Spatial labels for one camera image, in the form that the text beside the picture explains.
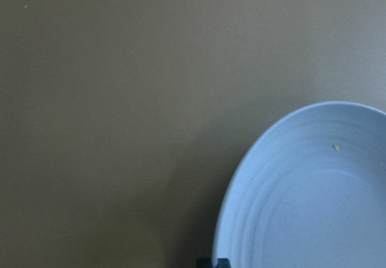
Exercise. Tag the black left gripper view left finger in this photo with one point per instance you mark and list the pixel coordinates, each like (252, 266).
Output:
(203, 263)

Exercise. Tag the blue plate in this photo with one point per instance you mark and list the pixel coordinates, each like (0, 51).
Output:
(310, 192)

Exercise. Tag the black left gripper view right finger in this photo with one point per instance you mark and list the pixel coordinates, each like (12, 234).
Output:
(223, 263)

